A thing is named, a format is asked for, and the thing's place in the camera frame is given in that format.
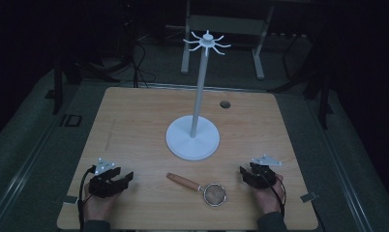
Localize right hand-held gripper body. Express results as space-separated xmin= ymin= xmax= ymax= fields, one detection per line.
xmin=248 ymin=154 xmax=284 ymax=190

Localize floor socket box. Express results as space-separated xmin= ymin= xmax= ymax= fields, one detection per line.
xmin=59 ymin=113 xmax=83 ymax=128

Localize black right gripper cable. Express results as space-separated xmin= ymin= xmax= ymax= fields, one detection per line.
xmin=268 ymin=175 xmax=286 ymax=218

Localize white rack stand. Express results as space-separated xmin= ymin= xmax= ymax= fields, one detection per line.
xmin=165 ymin=29 xmax=232 ymax=161

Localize person's right hand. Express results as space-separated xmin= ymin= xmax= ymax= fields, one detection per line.
xmin=251 ymin=173 xmax=285 ymax=216

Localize wooden handle mesh strainer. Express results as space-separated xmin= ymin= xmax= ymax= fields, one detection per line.
xmin=165 ymin=172 xmax=227 ymax=208

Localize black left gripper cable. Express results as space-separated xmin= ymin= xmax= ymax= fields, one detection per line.
xmin=77 ymin=165 xmax=97 ymax=232

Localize black metal stand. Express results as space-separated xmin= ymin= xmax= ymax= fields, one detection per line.
xmin=269 ymin=28 xmax=334 ymax=131
xmin=45 ymin=47 xmax=121 ymax=116

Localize black floor cables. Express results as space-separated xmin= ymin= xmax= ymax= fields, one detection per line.
xmin=118 ymin=18 xmax=158 ymax=89

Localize person's left hand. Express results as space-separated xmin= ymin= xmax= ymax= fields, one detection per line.
xmin=82 ymin=183 xmax=120 ymax=223

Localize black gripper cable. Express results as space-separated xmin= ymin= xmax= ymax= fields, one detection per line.
xmin=268 ymin=175 xmax=286 ymax=218
xmin=77 ymin=165 xmax=97 ymax=232

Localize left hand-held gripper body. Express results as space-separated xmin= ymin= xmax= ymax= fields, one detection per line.
xmin=88 ymin=158 xmax=123 ymax=198

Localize grey metal table frame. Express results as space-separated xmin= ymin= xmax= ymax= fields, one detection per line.
xmin=180 ymin=0 xmax=276 ymax=81

